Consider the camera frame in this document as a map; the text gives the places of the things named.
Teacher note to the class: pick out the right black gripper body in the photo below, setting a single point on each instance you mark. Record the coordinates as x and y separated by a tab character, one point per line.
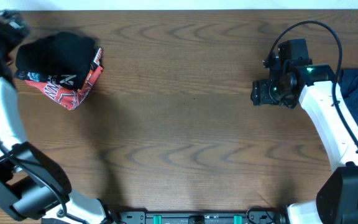
273	93

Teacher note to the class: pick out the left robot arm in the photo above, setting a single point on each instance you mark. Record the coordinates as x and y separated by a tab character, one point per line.
32	185

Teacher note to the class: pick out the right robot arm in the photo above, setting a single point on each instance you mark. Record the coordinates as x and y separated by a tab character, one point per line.
320	97

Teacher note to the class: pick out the folded black printed shirt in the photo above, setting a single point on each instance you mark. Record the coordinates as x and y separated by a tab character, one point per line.
68	68

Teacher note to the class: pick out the folded red printed shirt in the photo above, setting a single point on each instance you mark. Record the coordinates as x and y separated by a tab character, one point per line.
70	99

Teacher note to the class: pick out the black Hydrogen t-shirt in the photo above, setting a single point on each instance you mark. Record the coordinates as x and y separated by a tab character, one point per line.
53	43

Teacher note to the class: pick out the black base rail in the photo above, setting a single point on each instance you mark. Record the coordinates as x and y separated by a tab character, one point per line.
253	215

